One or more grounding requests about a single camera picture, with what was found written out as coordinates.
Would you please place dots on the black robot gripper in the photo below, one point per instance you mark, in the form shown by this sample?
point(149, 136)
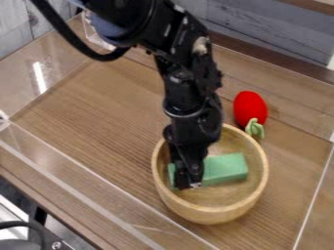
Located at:
point(193, 131)

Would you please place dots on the green rectangular block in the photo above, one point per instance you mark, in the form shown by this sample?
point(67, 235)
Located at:
point(225, 168)

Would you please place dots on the brown wooden bowl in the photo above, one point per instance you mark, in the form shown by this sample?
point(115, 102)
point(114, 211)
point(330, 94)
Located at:
point(223, 202)

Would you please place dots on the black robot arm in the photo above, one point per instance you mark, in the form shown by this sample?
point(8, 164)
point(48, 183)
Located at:
point(174, 36)

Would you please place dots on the red plush strawberry toy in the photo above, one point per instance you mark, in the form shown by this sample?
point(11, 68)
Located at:
point(250, 113)

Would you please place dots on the clear acrylic corner bracket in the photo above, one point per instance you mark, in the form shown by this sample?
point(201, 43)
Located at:
point(91, 35)

